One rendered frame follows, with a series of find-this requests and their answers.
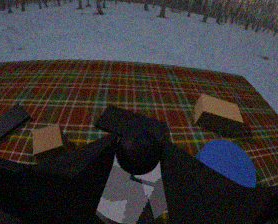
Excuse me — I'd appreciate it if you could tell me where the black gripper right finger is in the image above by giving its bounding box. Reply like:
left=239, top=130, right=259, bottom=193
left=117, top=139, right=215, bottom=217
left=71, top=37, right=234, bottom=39
left=160, top=139, right=278, bottom=224

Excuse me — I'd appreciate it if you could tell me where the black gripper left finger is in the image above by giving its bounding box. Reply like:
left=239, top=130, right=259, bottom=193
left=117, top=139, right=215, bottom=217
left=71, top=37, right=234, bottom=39
left=0, top=132, right=118, bottom=224

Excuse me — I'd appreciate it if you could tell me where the brown cube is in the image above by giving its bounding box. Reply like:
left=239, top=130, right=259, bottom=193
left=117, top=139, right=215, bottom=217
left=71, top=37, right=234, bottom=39
left=33, top=123, right=68, bottom=163

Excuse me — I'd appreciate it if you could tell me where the blue short cylinder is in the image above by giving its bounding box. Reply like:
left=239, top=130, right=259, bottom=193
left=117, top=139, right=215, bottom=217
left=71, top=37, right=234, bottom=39
left=195, top=139, right=256, bottom=188

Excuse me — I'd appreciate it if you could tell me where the tan rectangular block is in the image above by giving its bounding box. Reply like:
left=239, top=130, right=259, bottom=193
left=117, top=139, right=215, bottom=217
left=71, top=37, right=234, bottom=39
left=195, top=95, right=244, bottom=136

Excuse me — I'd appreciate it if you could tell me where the glass french press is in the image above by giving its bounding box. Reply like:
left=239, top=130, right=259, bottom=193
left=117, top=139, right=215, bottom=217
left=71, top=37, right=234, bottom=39
left=91, top=129, right=168, bottom=224

